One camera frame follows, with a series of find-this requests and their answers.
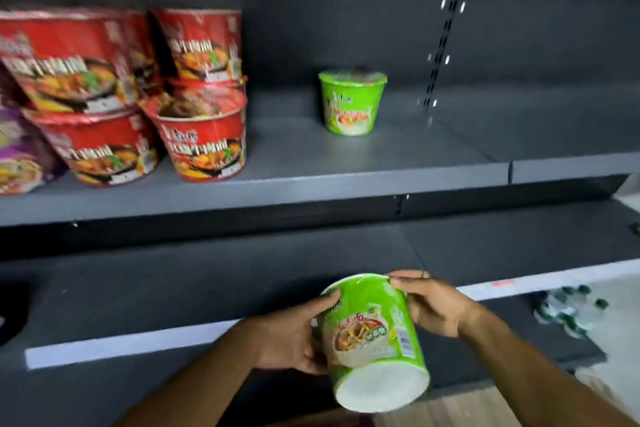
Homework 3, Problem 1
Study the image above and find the person's right hand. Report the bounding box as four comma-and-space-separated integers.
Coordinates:
387, 270, 483, 340

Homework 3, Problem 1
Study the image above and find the person's left hand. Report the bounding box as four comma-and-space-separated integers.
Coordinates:
245, 289, 342, 375

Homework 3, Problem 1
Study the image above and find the green cup noodle bowl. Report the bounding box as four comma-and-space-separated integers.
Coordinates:
317, 272, 431, 414
317, 68, 389, 137

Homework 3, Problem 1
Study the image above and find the dark metal store shelving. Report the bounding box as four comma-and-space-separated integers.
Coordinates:
0, 0, 640, 427

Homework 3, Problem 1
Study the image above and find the red cup noodle bowl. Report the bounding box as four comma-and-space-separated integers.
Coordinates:
138, 90, 249, 183
123, 10, 165, 98
0, 9, 139, 116
21, 107, 162, 188
151, 7, 244, 83
165, 75, 249, 95

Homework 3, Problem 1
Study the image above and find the purple cup noodle bowl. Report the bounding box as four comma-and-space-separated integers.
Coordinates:
0, 91, 67, 196

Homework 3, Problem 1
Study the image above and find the person's right forearm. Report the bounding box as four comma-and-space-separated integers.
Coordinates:
459, 306, 640, 427

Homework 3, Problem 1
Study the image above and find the person's left forearm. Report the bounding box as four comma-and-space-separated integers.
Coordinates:
112, 321, 263, 427

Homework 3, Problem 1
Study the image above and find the group of green-capped clear bottles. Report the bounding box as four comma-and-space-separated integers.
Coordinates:
531, 284, 611, 341

